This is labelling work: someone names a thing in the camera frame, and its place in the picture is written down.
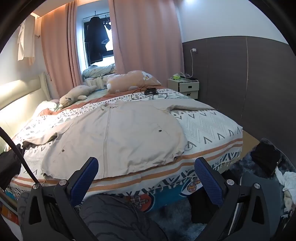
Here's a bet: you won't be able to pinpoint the white pillow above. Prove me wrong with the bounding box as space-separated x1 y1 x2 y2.
35 100 60 116

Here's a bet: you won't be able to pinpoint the white clothes pile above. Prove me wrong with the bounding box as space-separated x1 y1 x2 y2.
275 168 296 193

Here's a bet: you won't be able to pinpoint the cardboard floor sheet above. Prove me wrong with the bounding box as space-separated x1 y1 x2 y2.
242 131 260 153

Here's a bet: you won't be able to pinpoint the black cable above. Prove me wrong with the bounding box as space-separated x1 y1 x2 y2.
0 126 38 186

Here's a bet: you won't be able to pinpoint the cream padded headboard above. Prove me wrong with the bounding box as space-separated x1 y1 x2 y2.
0 72 52 139

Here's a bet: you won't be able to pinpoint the patterned white orange bed blanket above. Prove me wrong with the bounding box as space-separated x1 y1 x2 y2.
5 87 243 200

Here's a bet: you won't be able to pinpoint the black folded clothes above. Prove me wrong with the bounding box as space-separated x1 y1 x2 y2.
251 139 281 176

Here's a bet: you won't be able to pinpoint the white hanging garment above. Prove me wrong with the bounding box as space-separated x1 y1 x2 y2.
17 20 35 66

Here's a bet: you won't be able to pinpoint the pink curtain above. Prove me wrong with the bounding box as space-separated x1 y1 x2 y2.
108 0 185 75
40 0 84 100

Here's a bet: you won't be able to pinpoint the black charger with cable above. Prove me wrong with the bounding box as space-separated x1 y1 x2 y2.
131 87 168 100

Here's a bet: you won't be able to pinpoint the blue shaggy rug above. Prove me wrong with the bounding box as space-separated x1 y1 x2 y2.
143 152 287 241

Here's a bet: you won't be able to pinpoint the beige jacket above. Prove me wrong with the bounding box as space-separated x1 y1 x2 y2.
22 97 215 180

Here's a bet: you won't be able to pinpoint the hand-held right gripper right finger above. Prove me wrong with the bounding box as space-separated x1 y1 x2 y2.
194 157 270 241

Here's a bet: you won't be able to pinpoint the black hanging garment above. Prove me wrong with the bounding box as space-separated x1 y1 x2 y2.
84 16 110 63

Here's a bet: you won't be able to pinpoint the beige seal plush toy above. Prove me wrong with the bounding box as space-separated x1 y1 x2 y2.
58 85 97 109

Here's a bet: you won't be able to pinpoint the crumpled light bedding pile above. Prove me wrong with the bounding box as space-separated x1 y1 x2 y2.
82 62 117 80

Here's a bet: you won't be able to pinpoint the window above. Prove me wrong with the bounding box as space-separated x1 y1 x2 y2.
76 5 116 70

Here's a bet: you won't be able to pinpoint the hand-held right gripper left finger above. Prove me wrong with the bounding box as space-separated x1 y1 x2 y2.
21 157 99 241

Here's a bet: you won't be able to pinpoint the cream nightstand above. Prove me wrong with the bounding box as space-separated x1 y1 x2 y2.
167 77 200 100

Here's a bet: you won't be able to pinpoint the small beige plush toy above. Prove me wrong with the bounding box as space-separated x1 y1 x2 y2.
283 189 295 209

